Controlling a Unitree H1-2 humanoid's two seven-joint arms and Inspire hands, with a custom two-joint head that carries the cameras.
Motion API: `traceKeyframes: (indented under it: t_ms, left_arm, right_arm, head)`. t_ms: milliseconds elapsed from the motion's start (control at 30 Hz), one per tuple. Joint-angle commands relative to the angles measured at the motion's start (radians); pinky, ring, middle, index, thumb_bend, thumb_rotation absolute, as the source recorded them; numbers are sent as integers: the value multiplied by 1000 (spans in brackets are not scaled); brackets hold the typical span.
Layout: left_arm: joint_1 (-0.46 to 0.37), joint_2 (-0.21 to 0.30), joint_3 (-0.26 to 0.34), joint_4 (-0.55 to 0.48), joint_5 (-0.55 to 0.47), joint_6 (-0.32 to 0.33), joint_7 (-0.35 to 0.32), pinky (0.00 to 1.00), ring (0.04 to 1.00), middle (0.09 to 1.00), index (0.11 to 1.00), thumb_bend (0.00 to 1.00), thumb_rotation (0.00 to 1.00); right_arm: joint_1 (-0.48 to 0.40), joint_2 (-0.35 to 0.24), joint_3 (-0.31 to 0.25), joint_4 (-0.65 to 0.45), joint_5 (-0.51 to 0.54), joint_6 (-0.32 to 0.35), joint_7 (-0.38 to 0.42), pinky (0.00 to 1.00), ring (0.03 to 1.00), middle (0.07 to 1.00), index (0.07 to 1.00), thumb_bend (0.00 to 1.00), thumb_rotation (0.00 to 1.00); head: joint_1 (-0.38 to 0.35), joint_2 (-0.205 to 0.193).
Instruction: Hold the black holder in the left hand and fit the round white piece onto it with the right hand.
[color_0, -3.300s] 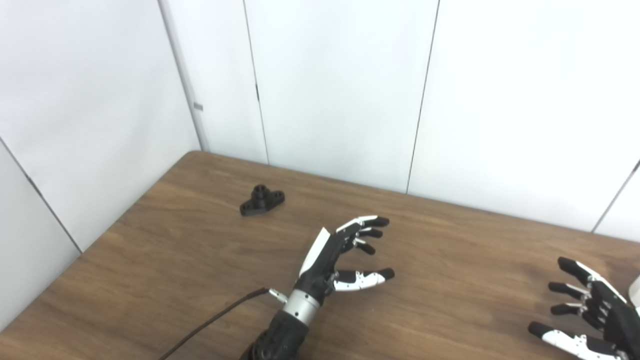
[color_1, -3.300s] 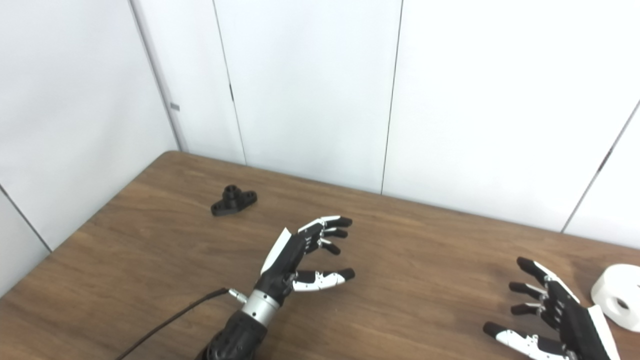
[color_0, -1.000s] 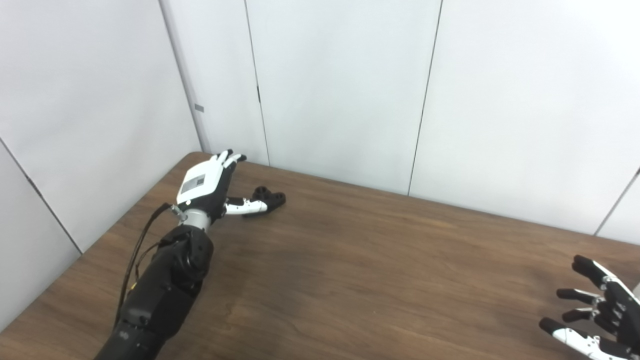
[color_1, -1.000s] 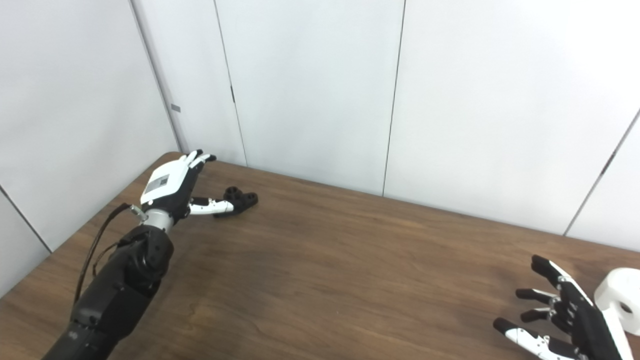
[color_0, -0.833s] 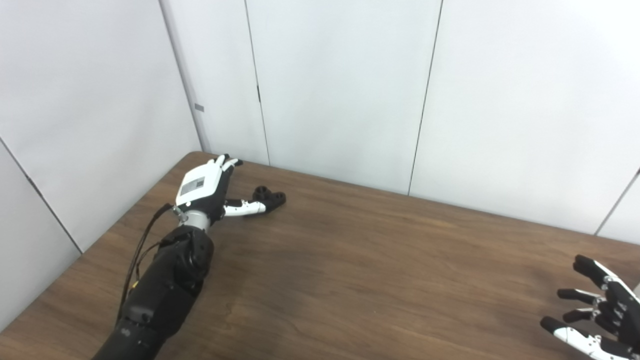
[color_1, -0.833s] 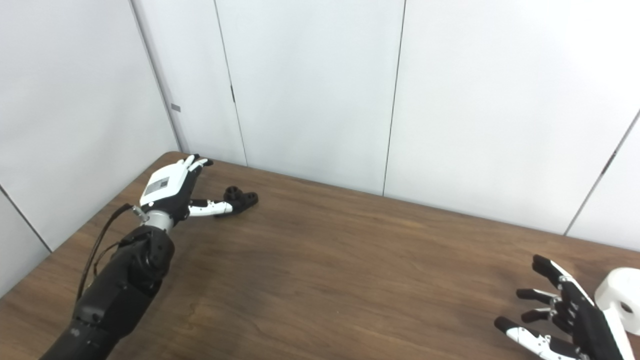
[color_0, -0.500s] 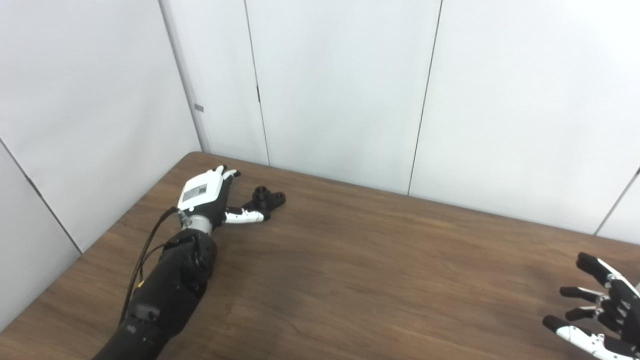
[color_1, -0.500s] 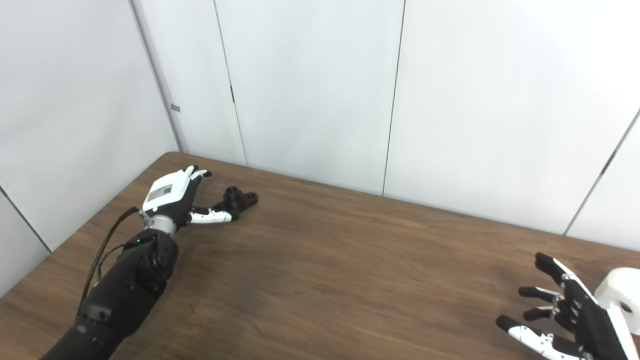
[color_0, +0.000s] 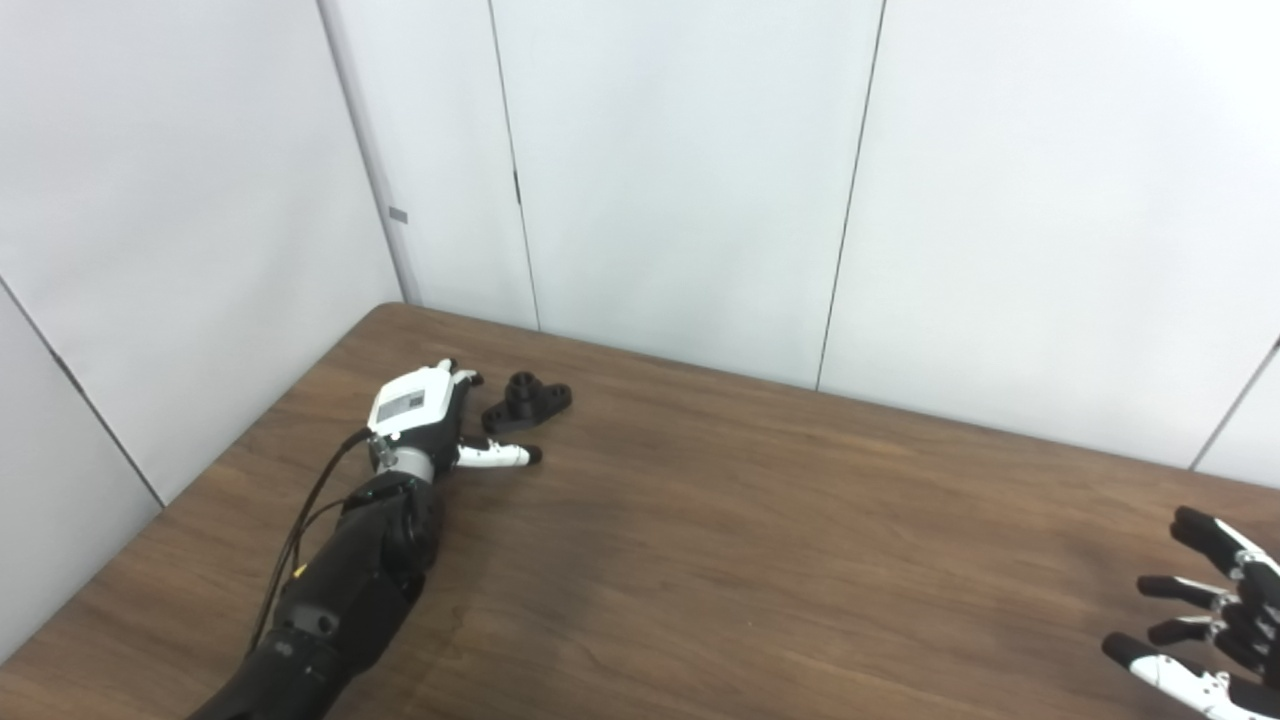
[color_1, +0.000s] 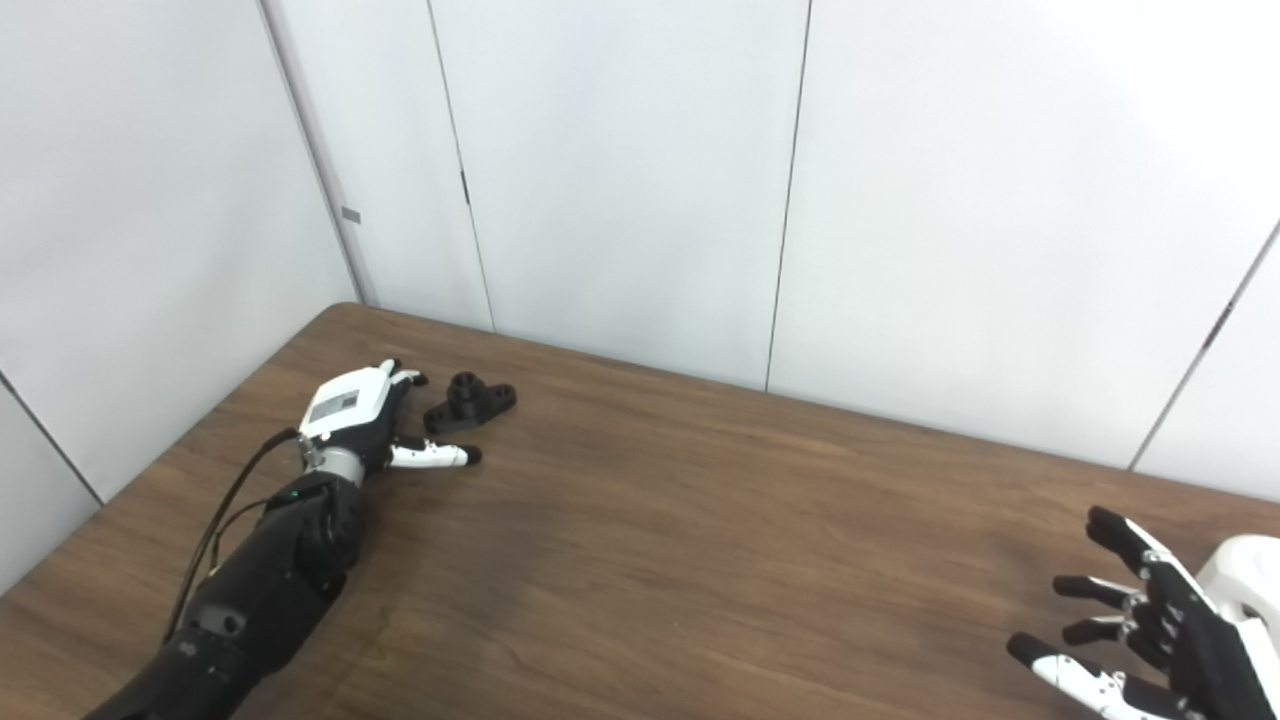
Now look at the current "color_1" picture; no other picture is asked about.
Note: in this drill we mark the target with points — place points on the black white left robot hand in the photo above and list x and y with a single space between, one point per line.
345 405

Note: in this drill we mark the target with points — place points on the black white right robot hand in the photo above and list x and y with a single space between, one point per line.
1210 650

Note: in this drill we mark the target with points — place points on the round white piece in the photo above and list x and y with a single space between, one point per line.
1245 570

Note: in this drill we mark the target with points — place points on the black flanged holder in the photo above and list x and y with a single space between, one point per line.
480 405

